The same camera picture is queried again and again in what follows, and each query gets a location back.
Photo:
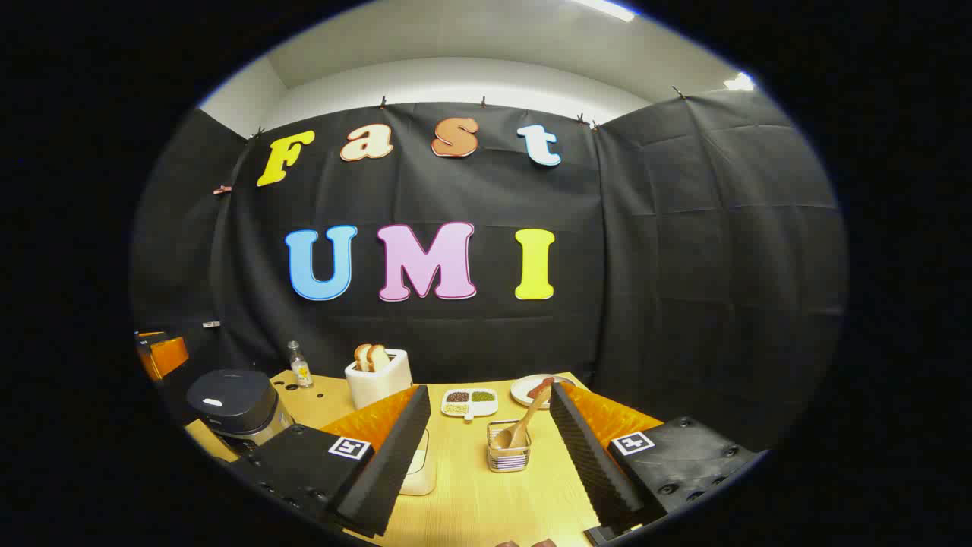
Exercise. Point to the red meat piece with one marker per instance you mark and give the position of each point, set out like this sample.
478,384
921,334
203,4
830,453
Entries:
538,386

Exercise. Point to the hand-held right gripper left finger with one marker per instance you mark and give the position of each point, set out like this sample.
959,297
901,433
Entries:
395,456

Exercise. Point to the wooden spoon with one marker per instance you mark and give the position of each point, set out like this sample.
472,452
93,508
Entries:
510,437

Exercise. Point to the white shallow container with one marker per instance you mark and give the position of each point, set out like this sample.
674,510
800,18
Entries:
421,471

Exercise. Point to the white toaster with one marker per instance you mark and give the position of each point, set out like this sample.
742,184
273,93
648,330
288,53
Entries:
376,387

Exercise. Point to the white divided bean dish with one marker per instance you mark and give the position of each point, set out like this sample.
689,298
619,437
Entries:
469,403

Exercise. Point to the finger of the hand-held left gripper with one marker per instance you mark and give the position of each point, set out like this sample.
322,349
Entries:
168,357

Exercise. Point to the round white plate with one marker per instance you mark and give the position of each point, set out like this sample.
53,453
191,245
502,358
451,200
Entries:
522,393

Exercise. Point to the small glass bottle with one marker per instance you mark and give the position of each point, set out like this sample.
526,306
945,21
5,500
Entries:
301,371

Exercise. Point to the black and gold rice cooker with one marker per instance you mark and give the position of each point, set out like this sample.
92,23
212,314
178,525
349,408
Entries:
228,399

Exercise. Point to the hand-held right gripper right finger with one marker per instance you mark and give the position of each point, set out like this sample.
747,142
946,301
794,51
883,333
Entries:
585,456

